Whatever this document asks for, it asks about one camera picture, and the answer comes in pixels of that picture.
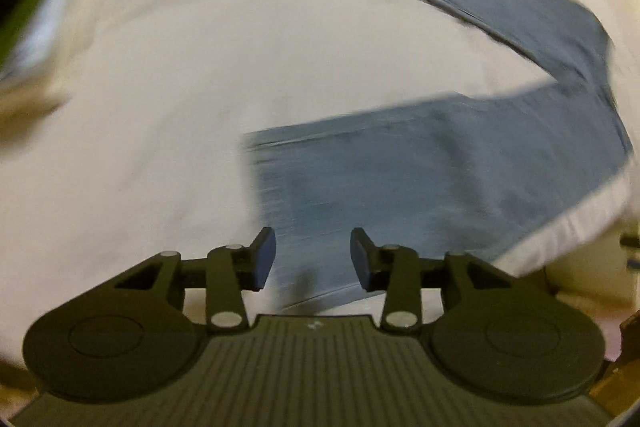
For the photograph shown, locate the blue denim jeans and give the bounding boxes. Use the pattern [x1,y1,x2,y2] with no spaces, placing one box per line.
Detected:
[247,0,632,313]

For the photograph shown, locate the white duvet on bed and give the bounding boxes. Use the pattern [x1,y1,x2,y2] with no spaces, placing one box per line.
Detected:
[1,0,639,366]

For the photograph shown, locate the stack of folded clothes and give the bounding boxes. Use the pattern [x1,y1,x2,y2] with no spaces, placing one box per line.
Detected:
[0,0,122,143]

